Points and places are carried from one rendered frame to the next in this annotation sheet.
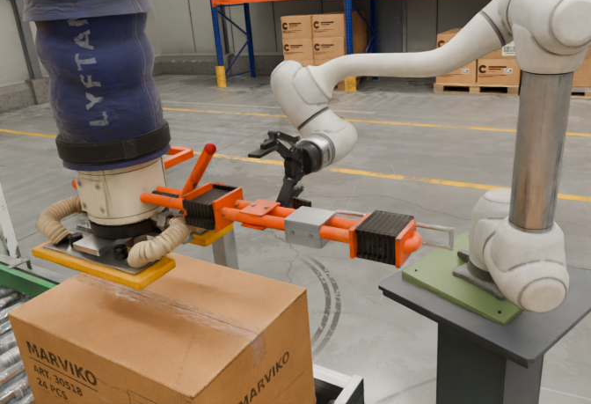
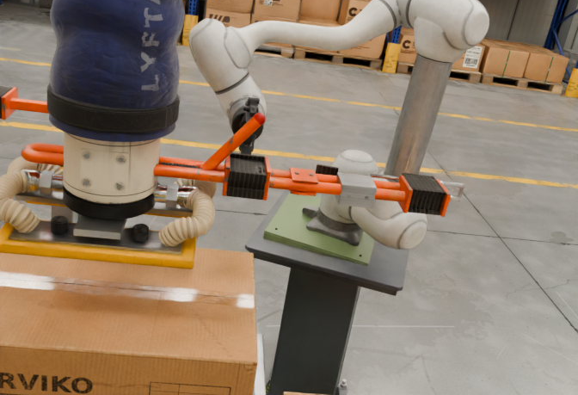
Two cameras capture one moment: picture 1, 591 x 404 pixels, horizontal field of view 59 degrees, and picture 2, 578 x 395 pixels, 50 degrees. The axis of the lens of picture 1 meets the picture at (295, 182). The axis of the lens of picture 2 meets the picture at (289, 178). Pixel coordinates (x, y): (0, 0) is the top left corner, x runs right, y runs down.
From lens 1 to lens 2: 0.83 m
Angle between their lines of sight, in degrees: 39
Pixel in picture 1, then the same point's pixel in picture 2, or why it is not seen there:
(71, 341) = (60, 348)
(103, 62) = (168, 20)
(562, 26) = (470, 29)
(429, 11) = not seen: outside the picture
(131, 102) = (174, 64)
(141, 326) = (127, 316)
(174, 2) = not seen: outside the picture
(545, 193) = (421, 153)
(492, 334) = (364, 274)
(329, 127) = (256, 92)
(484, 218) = not seen: hidden behind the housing
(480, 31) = (382, 16)
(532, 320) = (383, 258)
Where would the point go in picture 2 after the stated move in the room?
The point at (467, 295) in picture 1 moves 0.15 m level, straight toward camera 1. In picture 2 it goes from (329, 245) to (347, 270)
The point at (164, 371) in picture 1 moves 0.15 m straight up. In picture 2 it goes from (205, 350) to (214, 280)
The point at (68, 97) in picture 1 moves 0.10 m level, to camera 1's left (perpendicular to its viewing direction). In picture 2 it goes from (119, 55) to (55, 56)
